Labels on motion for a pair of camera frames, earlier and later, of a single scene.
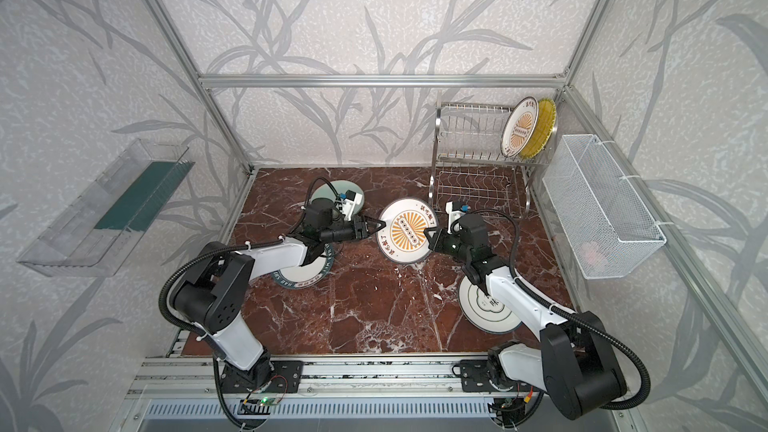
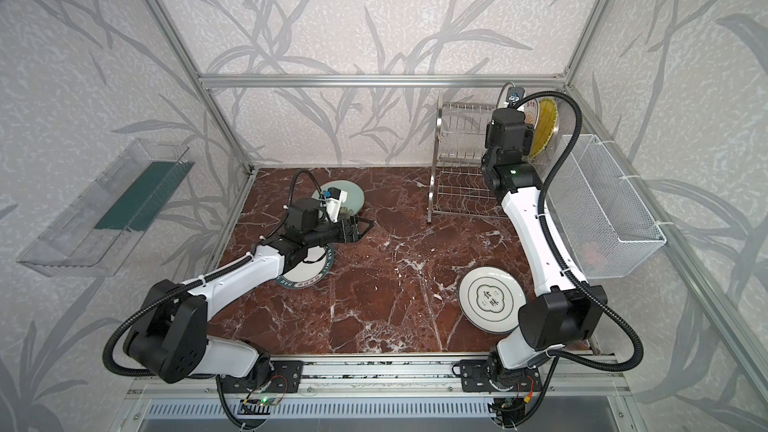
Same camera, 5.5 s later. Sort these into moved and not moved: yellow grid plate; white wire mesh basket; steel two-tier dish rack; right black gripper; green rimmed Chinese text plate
Moved: right black gripper
Not moved: yellow grid plate; steel two-tier dish rack; green rimmed Chinese text plate; white wire mesh basket
